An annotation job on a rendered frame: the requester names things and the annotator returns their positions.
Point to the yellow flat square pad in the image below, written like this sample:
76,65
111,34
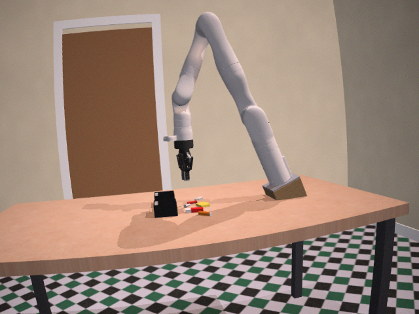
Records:
203,204

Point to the black three-compartment bin rack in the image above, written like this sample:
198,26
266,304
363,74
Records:
165,205

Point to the orange aa battery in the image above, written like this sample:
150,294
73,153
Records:
205,213

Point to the red and white eraser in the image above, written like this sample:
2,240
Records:
194,209

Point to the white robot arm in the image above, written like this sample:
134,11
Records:
232,74

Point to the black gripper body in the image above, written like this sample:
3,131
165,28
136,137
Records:
185,146

